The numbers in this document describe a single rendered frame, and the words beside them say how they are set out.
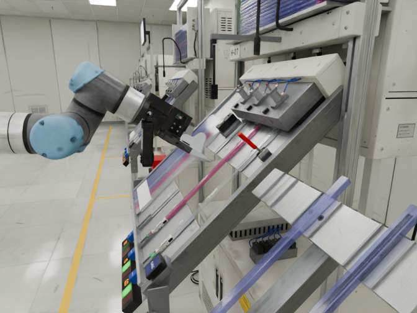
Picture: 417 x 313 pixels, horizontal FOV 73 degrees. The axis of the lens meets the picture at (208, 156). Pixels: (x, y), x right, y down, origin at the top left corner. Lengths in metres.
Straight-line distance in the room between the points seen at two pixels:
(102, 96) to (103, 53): 8.80
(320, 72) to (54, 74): 9.09
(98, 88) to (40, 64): 9.02
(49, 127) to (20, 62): 9.26
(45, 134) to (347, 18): 0.67
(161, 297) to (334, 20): 0.76
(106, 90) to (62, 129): 0.17
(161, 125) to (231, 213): 0.27
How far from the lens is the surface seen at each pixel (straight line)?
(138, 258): 0.86
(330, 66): 0.80
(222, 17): 2.23
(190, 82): 2.12
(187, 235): 0.77
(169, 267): 0.70
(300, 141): 0.74
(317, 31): 0.85
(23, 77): 9.77
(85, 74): 0.67
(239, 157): 0.85
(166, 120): 0.68
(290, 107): 0.76
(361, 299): 1.14
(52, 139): 0.54
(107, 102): 0.67
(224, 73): 2.18
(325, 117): 0.78
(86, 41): 9.53
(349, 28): 0.77
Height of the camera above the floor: 1.20
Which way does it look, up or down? 14 degrees down
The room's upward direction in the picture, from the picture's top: straight up
